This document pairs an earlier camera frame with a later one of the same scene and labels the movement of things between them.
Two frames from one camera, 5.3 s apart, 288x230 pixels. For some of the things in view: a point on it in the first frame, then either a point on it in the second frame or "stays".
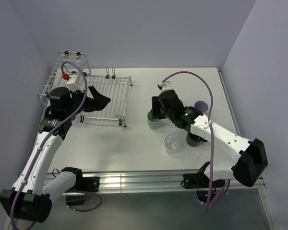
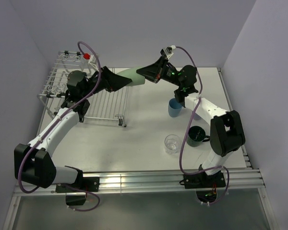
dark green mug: x=193 y=140 stays
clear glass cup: x=171 y=144 stays
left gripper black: x=97 y=103 → x=111 y=81
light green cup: x=153 y=123 → x=137 y=78
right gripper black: x=155 y=107 → x=154 y=72
